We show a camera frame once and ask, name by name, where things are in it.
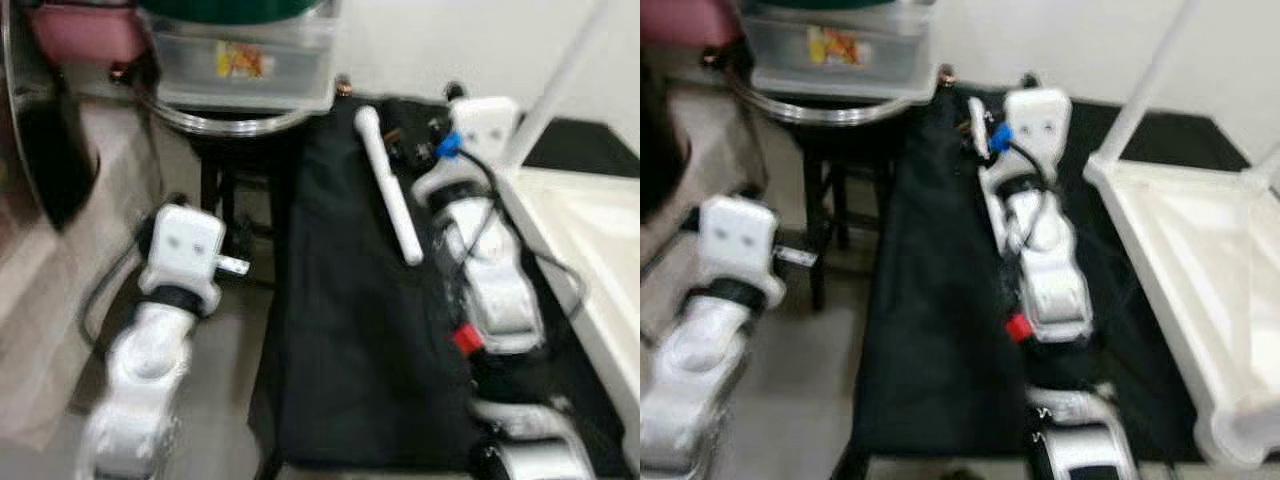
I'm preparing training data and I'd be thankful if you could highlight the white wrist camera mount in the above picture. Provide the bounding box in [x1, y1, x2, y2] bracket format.
[140, 203, 229, 311]
[445, 95, 521, 171]
[1000, 88, 1073, 166]
[700, 195, 786, 306]

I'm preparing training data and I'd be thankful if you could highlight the white plastic children table top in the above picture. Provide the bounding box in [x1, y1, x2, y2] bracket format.
[495, 165, 641, 446]
[1085, 150, 1280, 471]

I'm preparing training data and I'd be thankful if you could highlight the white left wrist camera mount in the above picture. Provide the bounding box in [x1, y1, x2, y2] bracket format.
[700, 195, 786, 306]
[140, 203, 229, 311]

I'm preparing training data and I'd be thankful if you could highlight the green pot lid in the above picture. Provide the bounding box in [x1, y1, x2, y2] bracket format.
[745, 0, 901, 11]
[135, 0, 326, 26]

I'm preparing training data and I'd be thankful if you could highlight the black metal wok stand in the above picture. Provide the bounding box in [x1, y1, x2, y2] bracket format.
[800, 120, 896, 311]
[195, 135, 291, 291]

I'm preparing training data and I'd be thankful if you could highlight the black table cloth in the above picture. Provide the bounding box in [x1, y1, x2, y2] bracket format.
[850, 85, 1251, 461]
[250, 95, 641, 471]

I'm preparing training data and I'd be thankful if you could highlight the beige fabric bench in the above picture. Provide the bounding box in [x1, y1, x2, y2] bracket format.
[0, 95, 166, 451]
[640, 100, 771, 341]

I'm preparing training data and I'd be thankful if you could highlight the black wok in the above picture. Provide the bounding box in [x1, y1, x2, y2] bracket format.
[135, 85, 341, 141]
[730, 70, 946, 126]

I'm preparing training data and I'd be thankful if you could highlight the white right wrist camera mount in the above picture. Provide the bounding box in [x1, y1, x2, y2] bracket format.
[1000, 88, 1073, 166]
[445, 95, 521, 171]

